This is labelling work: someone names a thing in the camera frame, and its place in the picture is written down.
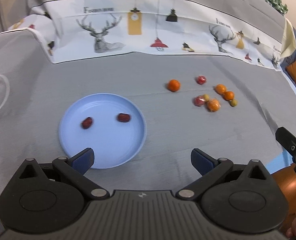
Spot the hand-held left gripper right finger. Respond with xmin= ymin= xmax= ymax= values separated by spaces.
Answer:
xmin=175 ymin=148 xmax=274 ymax=202

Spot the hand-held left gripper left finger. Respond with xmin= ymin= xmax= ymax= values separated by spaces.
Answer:
xmin=11 ymin=147 xmax=110 ymax=202

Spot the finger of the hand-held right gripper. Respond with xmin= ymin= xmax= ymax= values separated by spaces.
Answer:
xmin=275 ymin=127 xmax=296 ymax=156

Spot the light blue round plate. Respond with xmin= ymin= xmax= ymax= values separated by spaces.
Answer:
xmin=58 ymin=93 xmax=147 ymax=169

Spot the plastic orange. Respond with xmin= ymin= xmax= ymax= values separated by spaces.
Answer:
xmin=206 ymin=98 xmax=221 ymax=113

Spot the large bare orange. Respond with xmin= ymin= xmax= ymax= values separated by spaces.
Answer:
xmin=167 ymin=79 xmax=181 ymax=92

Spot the cream cloth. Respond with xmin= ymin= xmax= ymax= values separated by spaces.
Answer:
xmin=281 ymin=19 xmax=296 ymax=58

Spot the deer printed white sheet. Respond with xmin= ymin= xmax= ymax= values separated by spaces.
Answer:
xmin=8 ymin=0 xmax=292 ymax=71

